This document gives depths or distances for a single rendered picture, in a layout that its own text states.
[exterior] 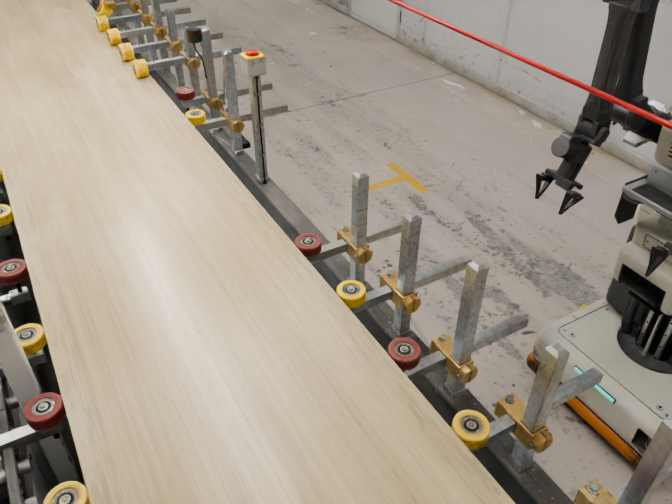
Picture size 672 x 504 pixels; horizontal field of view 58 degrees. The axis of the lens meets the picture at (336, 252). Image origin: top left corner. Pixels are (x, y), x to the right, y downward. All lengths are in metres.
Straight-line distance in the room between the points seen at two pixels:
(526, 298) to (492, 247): 0.42
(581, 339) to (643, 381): 0.26
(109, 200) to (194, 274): 0.51
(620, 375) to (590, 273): 0.99
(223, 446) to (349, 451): 0.26
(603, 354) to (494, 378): 0.46
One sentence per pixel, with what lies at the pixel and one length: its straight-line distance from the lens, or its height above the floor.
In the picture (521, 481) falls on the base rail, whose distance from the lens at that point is 1.57.
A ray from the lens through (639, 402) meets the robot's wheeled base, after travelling 2.42.
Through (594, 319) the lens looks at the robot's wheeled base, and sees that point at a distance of 2.67.
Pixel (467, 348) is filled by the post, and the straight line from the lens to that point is 1.55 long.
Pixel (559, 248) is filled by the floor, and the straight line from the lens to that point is 3.49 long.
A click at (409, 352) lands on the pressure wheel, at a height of 0.90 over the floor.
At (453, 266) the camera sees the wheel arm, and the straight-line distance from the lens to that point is 1.83.
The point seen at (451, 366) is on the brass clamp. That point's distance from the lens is 1.60.
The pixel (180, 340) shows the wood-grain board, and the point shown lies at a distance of 1.55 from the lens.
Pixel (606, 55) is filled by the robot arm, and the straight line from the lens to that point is 1.80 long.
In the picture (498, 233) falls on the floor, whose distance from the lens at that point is 3.50.
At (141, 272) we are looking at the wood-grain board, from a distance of 1.78.
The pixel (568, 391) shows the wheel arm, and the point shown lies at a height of 0.84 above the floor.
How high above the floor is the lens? 1.99
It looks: 38 degrees down
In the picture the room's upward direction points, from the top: straight up
